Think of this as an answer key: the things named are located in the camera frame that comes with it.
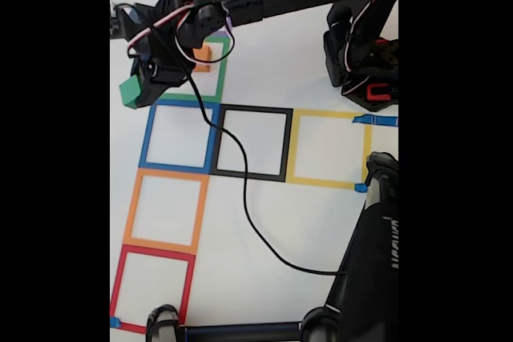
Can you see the green cube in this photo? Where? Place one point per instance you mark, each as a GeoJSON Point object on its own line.
{"type": "Point", "coordinates": [129, 91]}

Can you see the orange cube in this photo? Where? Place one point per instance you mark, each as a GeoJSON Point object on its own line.
{"type": "Point", "coordinates": [202, 55]}

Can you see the blue tape strip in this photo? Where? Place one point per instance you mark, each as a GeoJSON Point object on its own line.
{"type": "Point", "coordinates": [380, 121]}

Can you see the small blue tape piece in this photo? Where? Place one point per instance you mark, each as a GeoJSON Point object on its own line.
{"type": "Point", "coordinates": [360, 187]}
{"type": "Point", "coordinates": [115, 322]}

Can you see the black tripod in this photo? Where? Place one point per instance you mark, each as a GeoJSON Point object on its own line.
{"type": "Point", "coordinates": [368, 278]}

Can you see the purple square frame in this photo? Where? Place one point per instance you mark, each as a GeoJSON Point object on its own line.
{"type": "Point", "coordinates": [226, 27]}

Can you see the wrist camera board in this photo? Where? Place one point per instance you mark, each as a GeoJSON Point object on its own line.
{"type": "Point", "coordinates": [116, 19]}

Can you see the blue square frame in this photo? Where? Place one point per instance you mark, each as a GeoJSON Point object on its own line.
{"type": "Point", "coordinates": [172, 167]}

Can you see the black square frame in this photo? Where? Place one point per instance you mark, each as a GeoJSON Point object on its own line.
{"type": "Point", "coordinates": [248, 175]}

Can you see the orange square frame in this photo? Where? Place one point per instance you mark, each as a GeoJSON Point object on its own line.
{"type": "Point", "coordinates": [160, 244]}

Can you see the red square frame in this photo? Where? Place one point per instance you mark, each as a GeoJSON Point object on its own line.
{"type": "Point", "coordinates": [156, 253]}

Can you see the yellow square frame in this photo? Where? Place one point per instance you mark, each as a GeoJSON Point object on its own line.
{"type": "Point", "coordinates": [320, 182]}

